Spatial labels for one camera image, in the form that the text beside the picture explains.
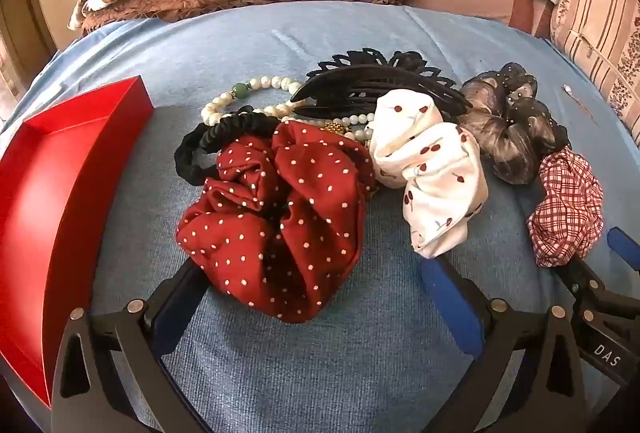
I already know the grey sheer scrunchie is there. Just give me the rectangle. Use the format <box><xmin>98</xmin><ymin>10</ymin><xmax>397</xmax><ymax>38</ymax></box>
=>
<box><xmin>457</xmin><ymin>62</ymin><xmax>571</xmax><ymax>185</ymax></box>

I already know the red plaid scrunchie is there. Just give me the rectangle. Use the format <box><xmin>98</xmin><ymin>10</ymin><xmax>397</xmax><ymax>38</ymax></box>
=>
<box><xmin>527</xmin><ymin>148</ymin><xmax>605</xmax><ymax>269</ymax></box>

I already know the striped floral pillow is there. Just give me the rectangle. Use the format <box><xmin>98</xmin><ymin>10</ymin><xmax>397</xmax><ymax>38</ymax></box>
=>
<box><xmin>550</xmin><ymin>0</ymin><xmax>640</xmax><ymax>146</ymax></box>

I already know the white cherry print scrunchie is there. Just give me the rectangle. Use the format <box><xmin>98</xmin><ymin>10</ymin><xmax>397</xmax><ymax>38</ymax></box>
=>
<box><xmin>369</xmin><ymin>89</ymin><xmax>490</xmax><ymax>260</ymax></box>

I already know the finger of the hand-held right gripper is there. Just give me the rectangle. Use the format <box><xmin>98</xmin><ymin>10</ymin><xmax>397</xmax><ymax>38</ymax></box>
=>
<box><xmin>562</xmin><ymin>255</ymin><xmax>640</xmax><ymax>386</ymax></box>
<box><xmin>606</xmin><ymin>227</ymin><xmax>640</xmax><ymax>272</ymax></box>

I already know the white bead bracelet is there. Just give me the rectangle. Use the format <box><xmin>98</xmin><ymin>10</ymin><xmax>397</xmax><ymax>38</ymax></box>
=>
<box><xmin>260</xmin><ymin>100</ymin><xmax>377</xmax><ymax>148</ymax></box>

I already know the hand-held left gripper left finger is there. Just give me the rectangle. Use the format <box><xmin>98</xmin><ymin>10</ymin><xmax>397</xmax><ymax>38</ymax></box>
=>
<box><xmin>50</xmin><ymin>258</ymin><xmax>211</xmax><ymax>433</ymax></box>

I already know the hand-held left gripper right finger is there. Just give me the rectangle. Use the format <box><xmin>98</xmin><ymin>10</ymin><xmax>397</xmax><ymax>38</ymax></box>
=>
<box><xmin>417</xmin><ymin>255</ymin><xmax>588</xmax><ymax>433</ymax></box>

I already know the red polka dot scrunchie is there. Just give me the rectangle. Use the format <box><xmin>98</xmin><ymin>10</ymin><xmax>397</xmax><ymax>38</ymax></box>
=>
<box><xmin>175</xmin><ymin>120</ymin><xmax>378</xmax><ymax>325</ymax></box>

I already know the pearl bracelet with green bead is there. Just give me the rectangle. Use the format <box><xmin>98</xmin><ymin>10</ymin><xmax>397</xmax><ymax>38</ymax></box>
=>
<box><xmin>201</xmin><ymin>75</ymin><xmax>303</xmax><ymax>128</ymax></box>

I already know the black hair claw clip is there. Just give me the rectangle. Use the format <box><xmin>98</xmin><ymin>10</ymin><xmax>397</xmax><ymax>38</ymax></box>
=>
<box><xmin>290</xmin><ymin>47</ymin><xmax>473</xmax><ymax>121</ymax></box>

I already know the pendant necklace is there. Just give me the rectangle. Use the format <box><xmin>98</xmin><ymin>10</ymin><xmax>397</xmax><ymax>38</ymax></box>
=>
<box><xmin>562</xmin><ymin>84</ymin><xmax>598</xmax><ymax>114</ymax></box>

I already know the black hair tie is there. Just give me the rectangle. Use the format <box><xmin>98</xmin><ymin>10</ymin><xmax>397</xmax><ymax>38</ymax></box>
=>
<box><xmin>174</xmin><ymin>123</ymin><xmax>236</xmax><ymax>188</ymax></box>
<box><xmin>199</xmin><ymin>110</ymin><xmax>291</xmax><ymax>154</ymax></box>

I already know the red tray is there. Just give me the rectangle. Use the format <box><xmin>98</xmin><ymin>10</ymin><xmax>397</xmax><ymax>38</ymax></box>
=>
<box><xmin>0</xmin><ymin>75</ymin><xmax>156</xmax><ymax>409</ymax></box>

